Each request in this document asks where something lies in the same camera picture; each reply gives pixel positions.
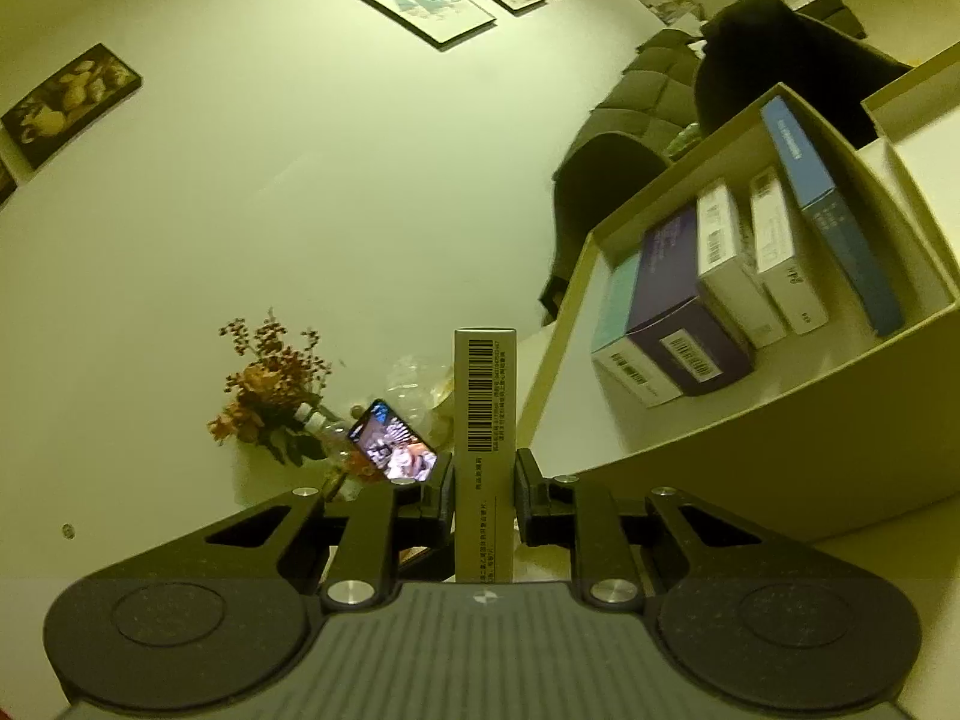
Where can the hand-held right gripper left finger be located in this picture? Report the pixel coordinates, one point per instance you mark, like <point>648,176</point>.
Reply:
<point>444,499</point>

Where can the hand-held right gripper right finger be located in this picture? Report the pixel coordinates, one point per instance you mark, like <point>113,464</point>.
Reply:
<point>523,499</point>

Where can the tall beige barcode box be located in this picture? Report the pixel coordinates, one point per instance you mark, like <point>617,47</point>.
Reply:
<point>484,420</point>

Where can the white teal medicine box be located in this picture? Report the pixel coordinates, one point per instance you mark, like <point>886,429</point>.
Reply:
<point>622,345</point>

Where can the beige cardboard storage box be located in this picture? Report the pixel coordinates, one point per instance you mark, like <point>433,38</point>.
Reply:
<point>712,480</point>

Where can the purple medicine box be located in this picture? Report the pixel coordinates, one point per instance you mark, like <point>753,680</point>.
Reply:
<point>675,292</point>

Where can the white medicine box barcode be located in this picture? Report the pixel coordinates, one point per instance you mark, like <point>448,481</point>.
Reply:
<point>784,262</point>
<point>731,270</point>

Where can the blue box red circle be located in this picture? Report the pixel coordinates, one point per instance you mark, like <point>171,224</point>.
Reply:
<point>832,217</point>

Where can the white marble desktop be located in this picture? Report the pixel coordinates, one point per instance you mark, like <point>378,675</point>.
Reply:
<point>934,562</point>

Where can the black smartphone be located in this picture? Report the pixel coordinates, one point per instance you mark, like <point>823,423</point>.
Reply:
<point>390,446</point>

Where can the clear plastic bottle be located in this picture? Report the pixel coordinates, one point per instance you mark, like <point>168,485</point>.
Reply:
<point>416,390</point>

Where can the clear bottle red label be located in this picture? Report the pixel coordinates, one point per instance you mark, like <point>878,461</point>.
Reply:
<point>330,431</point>

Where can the dried orange flower bouquet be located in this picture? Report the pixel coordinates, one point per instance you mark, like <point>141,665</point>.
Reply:
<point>262,382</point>

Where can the dark armchair with legs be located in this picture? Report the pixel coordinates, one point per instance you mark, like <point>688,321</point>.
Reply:
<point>607,210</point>

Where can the dark round-backed chair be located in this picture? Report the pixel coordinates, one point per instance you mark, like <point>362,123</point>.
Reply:
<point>787,67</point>

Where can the beige cardboard box lid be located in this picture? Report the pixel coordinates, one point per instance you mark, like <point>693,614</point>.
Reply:
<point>922,165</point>

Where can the dark fruit wall picture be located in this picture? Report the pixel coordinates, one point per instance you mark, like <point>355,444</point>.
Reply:
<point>67,105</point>

